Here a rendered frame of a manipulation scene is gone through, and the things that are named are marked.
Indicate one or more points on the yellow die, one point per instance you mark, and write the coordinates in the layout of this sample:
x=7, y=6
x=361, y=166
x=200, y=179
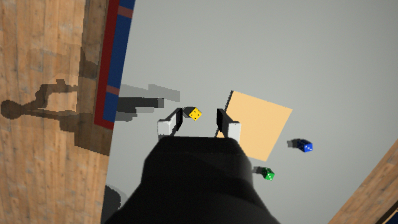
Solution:
x=195, y=114

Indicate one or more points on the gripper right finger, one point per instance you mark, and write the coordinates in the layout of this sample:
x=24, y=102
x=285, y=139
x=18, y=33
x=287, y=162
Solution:
x=228, y=127

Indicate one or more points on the tan flat mat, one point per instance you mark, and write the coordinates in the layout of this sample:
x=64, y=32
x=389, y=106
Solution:
x=261, y=123

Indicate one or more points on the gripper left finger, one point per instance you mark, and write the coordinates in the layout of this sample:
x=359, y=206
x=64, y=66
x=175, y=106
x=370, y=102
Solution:
x=169, y=126

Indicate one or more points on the blue die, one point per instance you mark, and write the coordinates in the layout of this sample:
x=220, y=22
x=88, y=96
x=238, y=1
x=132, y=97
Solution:
x=304, y=145

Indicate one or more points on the green die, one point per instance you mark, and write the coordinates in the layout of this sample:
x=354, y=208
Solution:
x=267, y=173

